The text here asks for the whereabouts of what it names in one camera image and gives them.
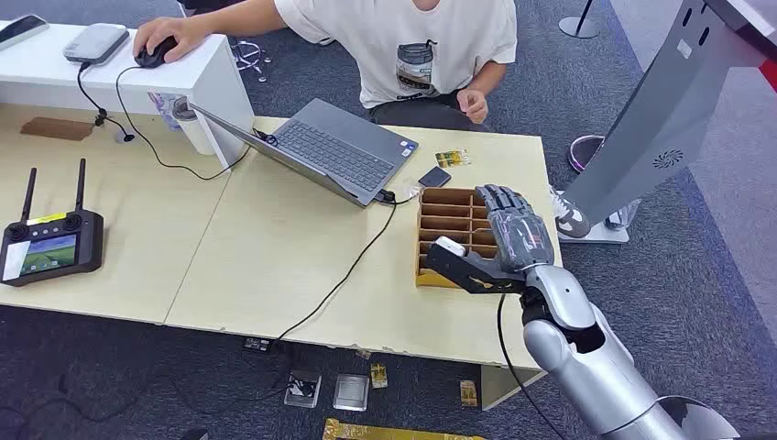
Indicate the black power adapter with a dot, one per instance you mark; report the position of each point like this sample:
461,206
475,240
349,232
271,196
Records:
257,345

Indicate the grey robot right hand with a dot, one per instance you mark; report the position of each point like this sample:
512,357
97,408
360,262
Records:
519,234

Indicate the black computer mouse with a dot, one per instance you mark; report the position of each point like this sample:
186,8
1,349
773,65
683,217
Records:
155,54

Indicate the grey flat device box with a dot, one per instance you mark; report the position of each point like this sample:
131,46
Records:
96,44

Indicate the black smartphone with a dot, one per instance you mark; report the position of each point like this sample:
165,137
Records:
21,30

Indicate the person's left hand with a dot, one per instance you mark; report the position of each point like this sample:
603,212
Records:
473,106

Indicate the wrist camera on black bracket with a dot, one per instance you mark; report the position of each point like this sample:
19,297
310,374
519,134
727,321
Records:
464,267

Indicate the white raised desk shelf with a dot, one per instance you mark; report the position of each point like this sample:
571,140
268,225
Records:
200,85

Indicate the long gold foil strip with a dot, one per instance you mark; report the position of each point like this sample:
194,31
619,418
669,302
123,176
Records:
388,432

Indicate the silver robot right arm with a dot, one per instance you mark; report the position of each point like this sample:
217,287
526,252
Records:
592,358

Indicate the clear plastic case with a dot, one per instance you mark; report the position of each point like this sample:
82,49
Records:
351,392

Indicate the small gold card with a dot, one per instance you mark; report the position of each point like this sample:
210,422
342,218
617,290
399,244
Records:
378,375
468,393

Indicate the brown flat card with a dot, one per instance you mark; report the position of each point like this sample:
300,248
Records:
58,129

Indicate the gold patterned card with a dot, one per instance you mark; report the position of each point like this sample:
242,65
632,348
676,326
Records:
452,158

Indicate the grey kiosk stand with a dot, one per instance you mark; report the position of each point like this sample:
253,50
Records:
674,103

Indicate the person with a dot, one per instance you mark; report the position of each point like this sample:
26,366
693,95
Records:
400,54

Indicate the white table leg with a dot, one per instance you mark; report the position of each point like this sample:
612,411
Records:
504,385

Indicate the person's right forearm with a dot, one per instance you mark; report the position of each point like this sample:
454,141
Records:
243,23

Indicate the plastic case with black contents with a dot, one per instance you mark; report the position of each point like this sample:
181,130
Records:
302,388

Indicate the person's left forearm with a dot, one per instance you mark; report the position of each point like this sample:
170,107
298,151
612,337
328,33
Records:
493,78

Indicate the round purple-rimmed base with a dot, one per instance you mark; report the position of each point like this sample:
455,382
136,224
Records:
584,152

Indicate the grey stanchion base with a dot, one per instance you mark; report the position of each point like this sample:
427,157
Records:
578,25

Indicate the wooden compartment card box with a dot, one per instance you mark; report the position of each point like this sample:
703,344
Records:
449,225

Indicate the black remote controller with antennas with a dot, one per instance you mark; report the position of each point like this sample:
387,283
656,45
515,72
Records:
51,246

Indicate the white and grey shoe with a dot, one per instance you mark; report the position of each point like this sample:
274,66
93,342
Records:
569,218

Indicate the white cup with lid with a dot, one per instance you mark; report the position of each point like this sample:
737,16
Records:
194,130

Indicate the dark square card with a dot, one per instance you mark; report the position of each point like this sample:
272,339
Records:
434,177

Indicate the grey laptop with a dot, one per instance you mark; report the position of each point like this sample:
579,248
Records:
340,152

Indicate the person's right hand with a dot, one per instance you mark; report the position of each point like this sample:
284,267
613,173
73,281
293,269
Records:
167,33

